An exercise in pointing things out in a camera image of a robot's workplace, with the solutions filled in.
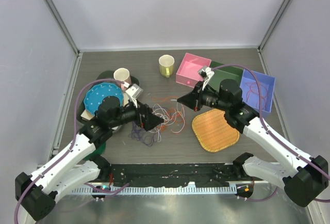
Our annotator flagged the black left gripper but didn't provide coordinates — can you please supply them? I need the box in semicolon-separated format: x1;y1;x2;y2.
109;97;163;131

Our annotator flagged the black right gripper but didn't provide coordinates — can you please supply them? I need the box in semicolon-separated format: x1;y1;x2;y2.
178;81;230;111

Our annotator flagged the white cable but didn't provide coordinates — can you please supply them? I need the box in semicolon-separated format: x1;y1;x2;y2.
151;100;186;142

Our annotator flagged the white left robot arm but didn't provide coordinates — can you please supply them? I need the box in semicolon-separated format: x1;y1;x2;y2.
14;97;164;223

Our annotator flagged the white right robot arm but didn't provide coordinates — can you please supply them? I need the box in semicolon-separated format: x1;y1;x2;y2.
177;79;329;207

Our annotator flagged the pink drawer box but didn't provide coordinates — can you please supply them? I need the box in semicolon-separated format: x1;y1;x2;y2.
175;53;211;88

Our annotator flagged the orange woven basket tray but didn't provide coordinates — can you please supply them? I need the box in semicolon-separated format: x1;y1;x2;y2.
192;109;240;153

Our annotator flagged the green drawer box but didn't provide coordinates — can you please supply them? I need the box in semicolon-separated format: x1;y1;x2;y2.
205;67;243;91

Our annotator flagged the yellow mug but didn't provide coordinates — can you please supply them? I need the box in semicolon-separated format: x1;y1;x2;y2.
158;55;175;78

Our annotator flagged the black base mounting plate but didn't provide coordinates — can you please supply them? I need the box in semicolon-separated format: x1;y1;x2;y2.
108;162;265;187

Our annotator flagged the pink mug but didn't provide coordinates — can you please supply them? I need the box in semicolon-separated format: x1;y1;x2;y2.
113;68;132;92

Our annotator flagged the green tape roll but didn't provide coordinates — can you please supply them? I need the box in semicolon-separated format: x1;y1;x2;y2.
90;143;106;156

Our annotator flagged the blue polka dot plate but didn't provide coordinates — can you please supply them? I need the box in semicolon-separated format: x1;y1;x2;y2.
83;83;124;115

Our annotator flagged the dark green tray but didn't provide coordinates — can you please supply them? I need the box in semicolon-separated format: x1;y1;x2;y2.
75;70;142;129

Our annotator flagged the cream wooden board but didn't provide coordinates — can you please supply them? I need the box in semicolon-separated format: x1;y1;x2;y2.
80;92;129;121

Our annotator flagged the blue drawer box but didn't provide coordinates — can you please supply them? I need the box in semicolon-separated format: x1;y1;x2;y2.
240;69;276;118

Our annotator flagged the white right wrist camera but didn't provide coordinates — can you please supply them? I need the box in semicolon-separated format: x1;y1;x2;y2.
198;66;214;90

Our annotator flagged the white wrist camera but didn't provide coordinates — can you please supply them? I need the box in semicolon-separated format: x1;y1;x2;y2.
198;66;214;90
123;82;143;108

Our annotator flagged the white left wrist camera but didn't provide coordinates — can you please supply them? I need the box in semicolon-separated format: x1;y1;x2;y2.
123;82;143;108

